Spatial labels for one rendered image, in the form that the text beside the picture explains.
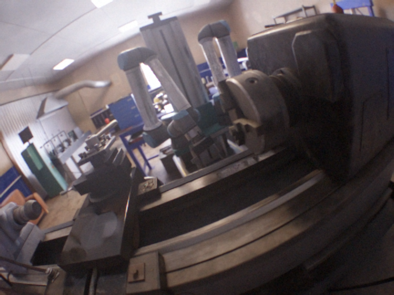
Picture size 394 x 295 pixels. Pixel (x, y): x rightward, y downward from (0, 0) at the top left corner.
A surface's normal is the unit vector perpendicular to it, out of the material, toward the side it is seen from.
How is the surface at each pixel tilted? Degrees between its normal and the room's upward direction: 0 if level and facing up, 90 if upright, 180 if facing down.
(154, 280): 0
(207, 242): 0
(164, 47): 90
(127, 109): 90
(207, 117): 90
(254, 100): 57
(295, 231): 0
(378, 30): 90
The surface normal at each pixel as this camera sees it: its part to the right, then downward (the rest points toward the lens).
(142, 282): -0.35, -0.84
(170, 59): 0.33, 0.31
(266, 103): 0.02, -0.01
